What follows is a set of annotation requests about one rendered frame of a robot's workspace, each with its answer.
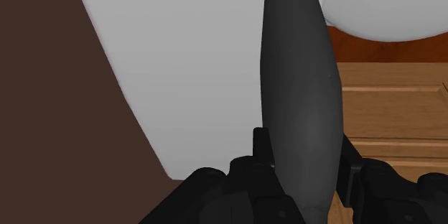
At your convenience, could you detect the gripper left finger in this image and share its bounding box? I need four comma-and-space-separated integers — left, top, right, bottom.
138, 126, 307, 224

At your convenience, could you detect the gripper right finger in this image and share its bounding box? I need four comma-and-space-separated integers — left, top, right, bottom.
337, 134, 448, 224

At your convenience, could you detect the dark grey elongated rounded object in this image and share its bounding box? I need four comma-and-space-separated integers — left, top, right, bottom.
259, 0, 344, 224

